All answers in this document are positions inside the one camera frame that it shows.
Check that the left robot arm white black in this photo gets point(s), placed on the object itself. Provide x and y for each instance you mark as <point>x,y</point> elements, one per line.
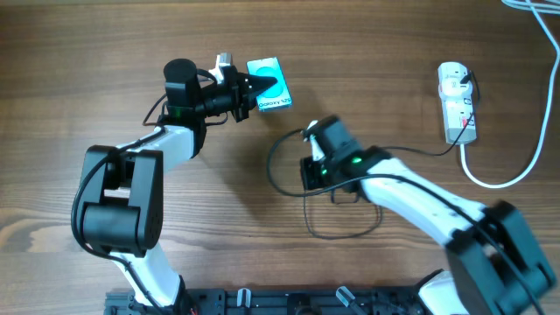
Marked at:
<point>118,210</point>

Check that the white power strip socket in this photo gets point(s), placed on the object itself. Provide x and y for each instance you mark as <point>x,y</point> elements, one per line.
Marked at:
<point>455,91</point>

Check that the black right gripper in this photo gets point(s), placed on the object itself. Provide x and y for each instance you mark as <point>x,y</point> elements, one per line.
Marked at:
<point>311,180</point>

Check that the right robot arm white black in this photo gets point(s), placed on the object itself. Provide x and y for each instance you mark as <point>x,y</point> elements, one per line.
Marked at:
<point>496,265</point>

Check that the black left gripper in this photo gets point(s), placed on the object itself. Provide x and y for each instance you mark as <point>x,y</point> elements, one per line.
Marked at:
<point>241,87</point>

